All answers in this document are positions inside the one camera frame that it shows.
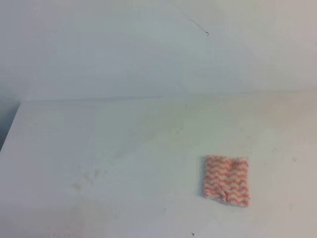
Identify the pink white striped rag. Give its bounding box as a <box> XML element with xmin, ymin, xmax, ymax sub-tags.
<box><xmin>203</xmin><ymin>155</ymin><xmax>250</xmax><ymax>207</ymax></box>

